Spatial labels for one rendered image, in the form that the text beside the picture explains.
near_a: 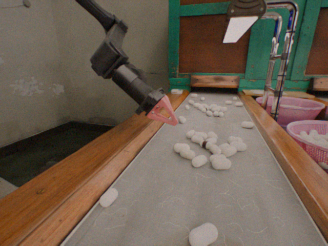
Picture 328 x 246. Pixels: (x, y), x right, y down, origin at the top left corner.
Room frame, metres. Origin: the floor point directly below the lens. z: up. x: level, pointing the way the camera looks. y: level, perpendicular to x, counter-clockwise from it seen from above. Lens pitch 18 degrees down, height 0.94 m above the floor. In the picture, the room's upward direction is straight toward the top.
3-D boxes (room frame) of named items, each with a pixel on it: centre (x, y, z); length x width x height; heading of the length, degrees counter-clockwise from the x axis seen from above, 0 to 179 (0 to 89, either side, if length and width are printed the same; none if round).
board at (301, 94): (1.05, -0.63, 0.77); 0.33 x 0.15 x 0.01; 75
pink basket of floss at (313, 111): (0.84, -0.58, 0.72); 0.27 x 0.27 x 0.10
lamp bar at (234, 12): (0.75, -0.26, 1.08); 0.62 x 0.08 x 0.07; 165
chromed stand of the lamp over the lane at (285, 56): (0.72, -0.34, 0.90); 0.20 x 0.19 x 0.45; 165
